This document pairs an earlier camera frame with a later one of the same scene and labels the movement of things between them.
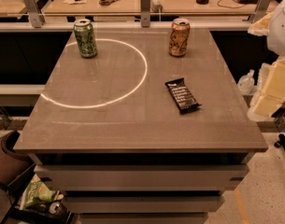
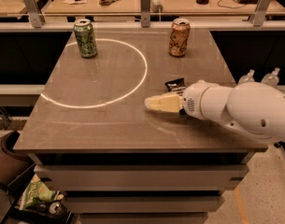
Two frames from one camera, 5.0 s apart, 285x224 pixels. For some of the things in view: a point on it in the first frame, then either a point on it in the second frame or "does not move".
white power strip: x=156 y=6 does not move
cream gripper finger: x=276 y=88 to x=173 y=102
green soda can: x=84 y=31 does not move
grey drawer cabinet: x=144 y=188 does not move
